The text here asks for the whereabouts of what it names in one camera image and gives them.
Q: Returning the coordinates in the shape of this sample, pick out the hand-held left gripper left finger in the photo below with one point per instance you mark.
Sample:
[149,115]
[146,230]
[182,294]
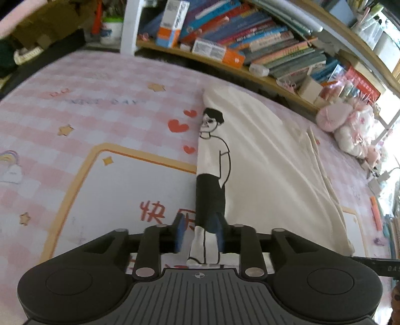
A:
[179,234]

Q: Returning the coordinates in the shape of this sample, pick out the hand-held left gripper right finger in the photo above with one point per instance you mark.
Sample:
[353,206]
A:
[222,240]

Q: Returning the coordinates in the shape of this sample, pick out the cream printed t-shirt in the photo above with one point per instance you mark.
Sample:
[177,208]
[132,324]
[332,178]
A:
[265,162]

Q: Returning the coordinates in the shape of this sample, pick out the stack of notebooks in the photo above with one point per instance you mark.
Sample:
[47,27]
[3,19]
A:
[393,228]

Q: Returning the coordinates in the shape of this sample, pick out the orange highlighter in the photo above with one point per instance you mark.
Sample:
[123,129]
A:
[376,214]

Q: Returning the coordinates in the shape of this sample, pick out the white charger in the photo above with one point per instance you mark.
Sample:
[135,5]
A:
[378,181]

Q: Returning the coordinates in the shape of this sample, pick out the small pink plush toy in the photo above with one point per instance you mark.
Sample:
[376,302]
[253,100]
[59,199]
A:
[373,155]

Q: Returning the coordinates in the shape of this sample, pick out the pink white plush rabbit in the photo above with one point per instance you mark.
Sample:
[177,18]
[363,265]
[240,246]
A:
[350,131]

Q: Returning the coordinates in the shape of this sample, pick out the pink scissors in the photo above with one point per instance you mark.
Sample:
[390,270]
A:
[286,85]

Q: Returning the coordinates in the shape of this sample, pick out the beige pen holder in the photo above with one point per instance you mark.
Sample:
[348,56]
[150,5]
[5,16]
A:
[309,90]

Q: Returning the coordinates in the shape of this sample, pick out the pink checked table mat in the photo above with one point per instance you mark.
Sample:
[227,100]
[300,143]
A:
[78,93]

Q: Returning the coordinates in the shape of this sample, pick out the white rounded case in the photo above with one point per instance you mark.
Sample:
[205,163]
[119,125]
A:
[259,70]

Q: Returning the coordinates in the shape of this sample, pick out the red box on shelf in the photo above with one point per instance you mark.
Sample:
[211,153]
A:
[362,82]

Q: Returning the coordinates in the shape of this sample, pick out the lying white orange box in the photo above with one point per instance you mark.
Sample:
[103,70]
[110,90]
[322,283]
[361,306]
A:
[215,51]

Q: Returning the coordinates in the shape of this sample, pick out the small white box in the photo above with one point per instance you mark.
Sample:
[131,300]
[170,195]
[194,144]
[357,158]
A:
[185,47]

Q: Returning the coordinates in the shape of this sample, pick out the upright white orange box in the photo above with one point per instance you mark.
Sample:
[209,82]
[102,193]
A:
[170,25]

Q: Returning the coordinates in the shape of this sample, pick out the row of colourful books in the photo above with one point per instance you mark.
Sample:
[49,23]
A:
[250,31]

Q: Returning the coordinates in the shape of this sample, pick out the white bookshelf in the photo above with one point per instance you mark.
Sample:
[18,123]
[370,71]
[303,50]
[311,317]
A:
[129,28]

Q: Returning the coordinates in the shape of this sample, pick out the white pen cup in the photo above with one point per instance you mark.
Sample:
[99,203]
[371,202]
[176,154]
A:
[111,31]

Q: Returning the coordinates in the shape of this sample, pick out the black chair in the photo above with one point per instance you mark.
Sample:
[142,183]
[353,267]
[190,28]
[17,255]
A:
[47,65]

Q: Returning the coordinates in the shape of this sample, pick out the red tassel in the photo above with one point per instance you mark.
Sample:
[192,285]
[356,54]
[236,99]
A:
[97,15]

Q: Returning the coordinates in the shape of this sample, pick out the white wrist watch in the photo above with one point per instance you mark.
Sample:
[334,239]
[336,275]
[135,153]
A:
[28,55]

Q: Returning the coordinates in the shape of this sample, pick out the olive green jacket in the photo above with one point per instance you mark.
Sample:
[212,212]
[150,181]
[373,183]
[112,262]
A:
[53,22]

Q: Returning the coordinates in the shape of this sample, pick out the pink fluffy cloth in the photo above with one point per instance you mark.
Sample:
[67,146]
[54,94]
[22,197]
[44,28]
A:
[15,15]

